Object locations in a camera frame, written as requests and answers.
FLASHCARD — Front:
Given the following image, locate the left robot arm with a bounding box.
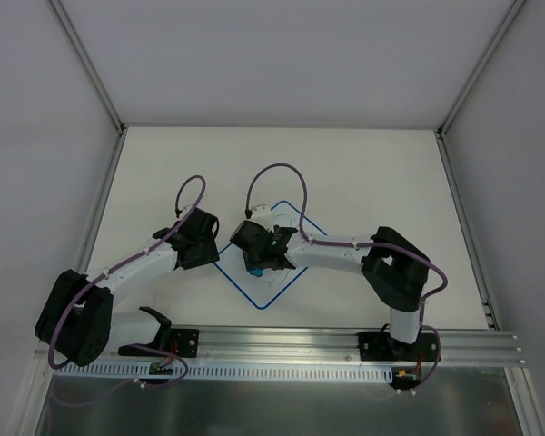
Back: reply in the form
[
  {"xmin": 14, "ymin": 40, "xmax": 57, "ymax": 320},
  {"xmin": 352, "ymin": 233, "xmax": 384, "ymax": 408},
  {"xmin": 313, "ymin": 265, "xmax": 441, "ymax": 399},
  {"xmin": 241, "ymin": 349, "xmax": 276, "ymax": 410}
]
[{"xmin": 35, "ymin": 208, "xmax": 219, "ymax": 367}]

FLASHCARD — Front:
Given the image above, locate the blue-framed small whiteboard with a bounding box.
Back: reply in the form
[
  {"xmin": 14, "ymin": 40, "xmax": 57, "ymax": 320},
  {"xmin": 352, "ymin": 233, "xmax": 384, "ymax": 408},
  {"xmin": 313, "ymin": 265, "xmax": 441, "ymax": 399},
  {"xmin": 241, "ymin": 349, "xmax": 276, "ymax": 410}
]
[{"xmin": 215, "ymin": 200, "xmax": 327, "ymax": 311}]

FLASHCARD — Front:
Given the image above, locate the right aluminium frame post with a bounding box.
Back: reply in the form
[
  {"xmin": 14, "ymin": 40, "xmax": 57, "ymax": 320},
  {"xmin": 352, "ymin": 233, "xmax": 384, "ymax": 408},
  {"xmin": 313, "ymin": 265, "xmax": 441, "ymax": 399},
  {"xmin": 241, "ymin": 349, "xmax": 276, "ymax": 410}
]
[{"xmin": 435, "ymin": 1, "xmax": 529, "ymax": 330}]

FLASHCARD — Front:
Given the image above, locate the aluminium frame post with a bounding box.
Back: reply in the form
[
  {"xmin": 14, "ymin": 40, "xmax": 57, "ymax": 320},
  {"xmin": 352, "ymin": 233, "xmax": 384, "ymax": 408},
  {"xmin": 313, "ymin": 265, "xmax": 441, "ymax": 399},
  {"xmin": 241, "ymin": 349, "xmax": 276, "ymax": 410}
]
[
  {"xmin": 435, "ymin": 1, "xmax": 529, "ymax": 330},
  {"xmin": 46, "ymin": 1, "xmax": 126, "ymax": 273}
]

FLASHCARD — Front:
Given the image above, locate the left aluminium frame post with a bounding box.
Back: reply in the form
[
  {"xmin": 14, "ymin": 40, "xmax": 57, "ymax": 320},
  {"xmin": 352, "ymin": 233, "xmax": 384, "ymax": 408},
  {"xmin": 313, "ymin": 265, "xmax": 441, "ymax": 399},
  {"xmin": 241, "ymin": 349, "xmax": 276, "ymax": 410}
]
[{"xmin": 46, "ymin": 1, "xmax": 126, "ymax": 273}]

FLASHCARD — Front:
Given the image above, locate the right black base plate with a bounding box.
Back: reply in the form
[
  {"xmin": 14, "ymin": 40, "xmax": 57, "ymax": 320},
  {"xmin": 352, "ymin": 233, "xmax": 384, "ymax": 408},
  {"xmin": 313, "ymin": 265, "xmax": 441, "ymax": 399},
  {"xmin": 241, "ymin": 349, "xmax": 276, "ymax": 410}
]
[{"xmin": 357, "ymin": 332, "xmax": 440, "ymax": 362}]

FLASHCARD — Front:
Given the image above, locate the white slotted cable duct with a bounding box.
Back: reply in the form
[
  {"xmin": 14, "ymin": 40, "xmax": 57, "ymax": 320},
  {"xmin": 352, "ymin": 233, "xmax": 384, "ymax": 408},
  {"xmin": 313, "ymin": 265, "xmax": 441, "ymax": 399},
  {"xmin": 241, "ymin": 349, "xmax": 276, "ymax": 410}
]
[{"xmin": 55, "ymin": 360, "xmax": 393, "ymax": 384}]

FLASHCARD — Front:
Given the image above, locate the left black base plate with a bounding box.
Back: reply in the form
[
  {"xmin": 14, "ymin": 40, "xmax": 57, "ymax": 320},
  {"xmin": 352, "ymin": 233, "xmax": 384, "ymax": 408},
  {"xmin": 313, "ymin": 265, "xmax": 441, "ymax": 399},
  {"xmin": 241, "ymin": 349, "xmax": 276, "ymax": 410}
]
[{"xmin": 118, "ymin": 328, "xmax": 200, "ymax": 358}]

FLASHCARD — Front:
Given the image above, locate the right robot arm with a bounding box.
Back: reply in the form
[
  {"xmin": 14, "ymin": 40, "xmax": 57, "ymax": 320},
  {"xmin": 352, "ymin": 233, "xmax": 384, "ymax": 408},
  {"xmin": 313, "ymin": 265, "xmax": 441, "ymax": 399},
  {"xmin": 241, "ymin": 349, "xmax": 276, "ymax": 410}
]
[{"xmin": 230, "ymin": 220, "xmax": 430, "ymax": 361}]

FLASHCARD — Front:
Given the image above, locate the aluminium mounting rail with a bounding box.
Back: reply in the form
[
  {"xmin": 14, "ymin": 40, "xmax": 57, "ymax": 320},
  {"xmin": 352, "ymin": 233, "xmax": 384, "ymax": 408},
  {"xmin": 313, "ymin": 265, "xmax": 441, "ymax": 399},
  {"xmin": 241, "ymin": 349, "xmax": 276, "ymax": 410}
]
[{"xmin": 35, "ymin": 325, "xmax": 526, "ymax": 368}]

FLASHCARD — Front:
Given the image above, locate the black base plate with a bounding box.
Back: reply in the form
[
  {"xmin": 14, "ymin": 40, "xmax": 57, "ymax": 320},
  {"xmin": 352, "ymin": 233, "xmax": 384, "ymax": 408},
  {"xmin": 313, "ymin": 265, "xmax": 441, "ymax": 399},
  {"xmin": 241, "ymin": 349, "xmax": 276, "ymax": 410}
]
[
  {"xmin": 118, "ymin": 328, "xmax": 200, "ymax": 358},
  {"xmin": 357, "ymin": 332, "xmax": 440, "ymax": 362}
]

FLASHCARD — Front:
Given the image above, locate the blue foam whiteboard eraser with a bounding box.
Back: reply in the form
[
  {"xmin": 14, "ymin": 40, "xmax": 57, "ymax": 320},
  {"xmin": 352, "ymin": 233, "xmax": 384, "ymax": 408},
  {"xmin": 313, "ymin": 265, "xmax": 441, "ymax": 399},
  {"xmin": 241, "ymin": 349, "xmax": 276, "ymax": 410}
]
[{"xmin": 249, "ymin": 269, "xmax": 264, "ymax": 277}]

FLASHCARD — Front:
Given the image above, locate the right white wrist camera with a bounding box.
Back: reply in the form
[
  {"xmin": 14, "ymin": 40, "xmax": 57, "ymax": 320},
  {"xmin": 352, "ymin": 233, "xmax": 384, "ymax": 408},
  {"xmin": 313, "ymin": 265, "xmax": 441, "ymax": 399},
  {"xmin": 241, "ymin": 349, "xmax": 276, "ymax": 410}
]
[{"xmin": 248, "ymin": 204, "xmax": 273, "ymax": 229}]

